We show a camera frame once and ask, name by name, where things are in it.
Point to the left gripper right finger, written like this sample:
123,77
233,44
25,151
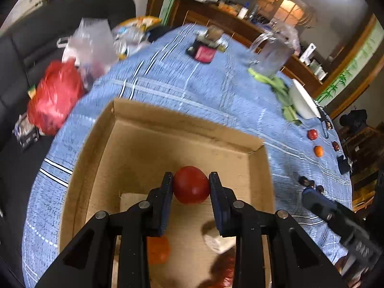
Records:
295,259

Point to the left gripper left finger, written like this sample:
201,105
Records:
87,261

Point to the orange tangerine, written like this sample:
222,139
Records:
158,249
319,151

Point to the large red date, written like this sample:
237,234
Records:
222,272

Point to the white sugarcane chunk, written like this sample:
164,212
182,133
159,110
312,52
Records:
217,243

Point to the dark plum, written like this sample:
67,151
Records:
320,189

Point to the red tomato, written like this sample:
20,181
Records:
312,134
190,185

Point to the cardboard box tray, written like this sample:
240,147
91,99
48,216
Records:
127,152

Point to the black teapot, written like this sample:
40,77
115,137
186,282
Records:
344,164

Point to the far red date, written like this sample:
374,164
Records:
336,146

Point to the white bowl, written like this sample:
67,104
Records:
302,101

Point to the green leafy vegetable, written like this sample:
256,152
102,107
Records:
280,89

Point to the red plastic bag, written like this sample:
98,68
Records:
56,95

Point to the blue plaid tablecloth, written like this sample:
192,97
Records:
223,92

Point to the white tall box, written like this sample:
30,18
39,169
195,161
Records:
307,53

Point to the clear plastic bag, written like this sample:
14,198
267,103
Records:
92,48

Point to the clear glass pitcher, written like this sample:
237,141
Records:
272,49

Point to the small red-labelled jar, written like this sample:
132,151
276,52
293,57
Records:
206,44

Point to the black sofa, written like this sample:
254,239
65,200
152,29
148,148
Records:
27,48

